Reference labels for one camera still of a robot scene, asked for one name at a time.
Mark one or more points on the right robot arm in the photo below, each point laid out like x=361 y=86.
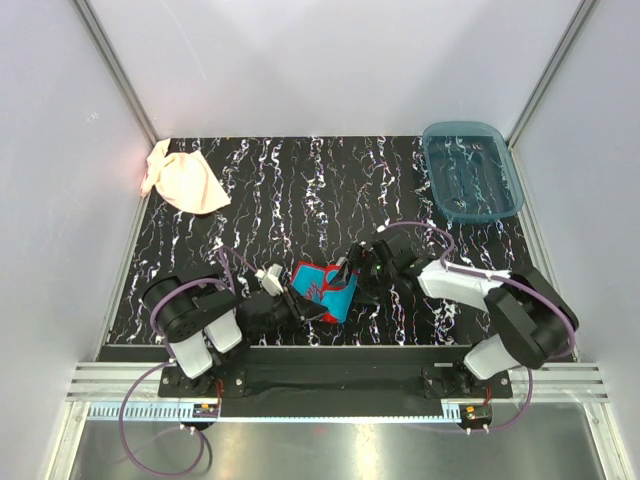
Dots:
x=532 y=322

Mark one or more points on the pink towel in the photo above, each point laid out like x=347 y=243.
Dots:
x=183 y=180

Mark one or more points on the blue transparent plastic bin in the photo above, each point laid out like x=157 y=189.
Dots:
x=472 y=173

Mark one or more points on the aluminium frame rail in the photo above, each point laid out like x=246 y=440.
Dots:
x=135 y=392

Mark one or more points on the left connector board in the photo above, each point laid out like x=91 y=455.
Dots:
x=206 y=410

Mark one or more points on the right connector board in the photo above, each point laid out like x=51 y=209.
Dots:
x=476 y=416

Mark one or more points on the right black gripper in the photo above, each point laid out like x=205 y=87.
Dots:
x=360 y=257

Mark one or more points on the connector board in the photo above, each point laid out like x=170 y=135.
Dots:
x=206 y=410
x=476 y=416

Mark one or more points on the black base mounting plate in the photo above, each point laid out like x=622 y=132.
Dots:
x=336 y=383

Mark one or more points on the red blue patterned towel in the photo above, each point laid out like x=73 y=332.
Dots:
x=313 y=283

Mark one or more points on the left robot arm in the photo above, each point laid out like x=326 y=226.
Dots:
x=203 y=324

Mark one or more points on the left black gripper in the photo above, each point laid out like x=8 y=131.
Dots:
x=300 y=310

